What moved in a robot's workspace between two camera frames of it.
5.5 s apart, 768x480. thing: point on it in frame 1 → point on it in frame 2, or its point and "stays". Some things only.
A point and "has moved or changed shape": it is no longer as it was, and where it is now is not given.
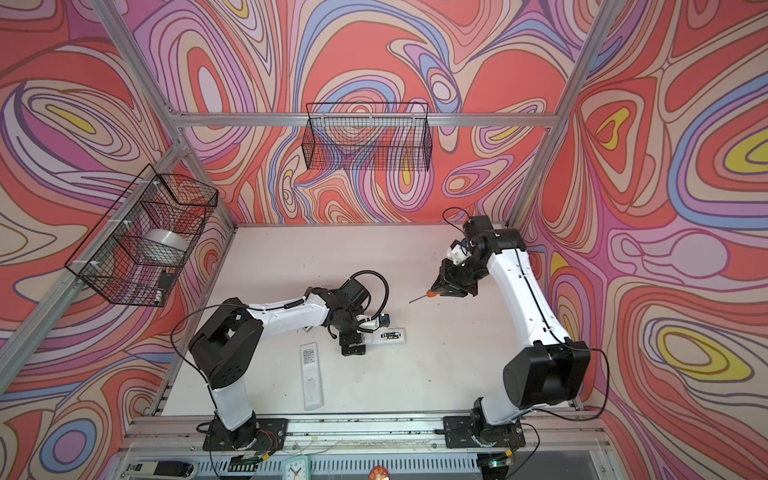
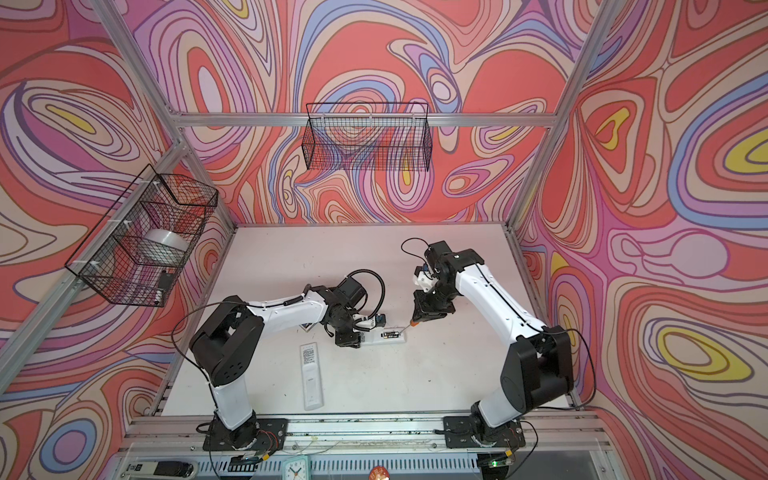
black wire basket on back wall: x=369 y=136 stays
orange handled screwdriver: x=429 y=293 has moved or changed shape
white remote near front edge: x=311 y=376 stays
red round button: x=379 y=473 stays
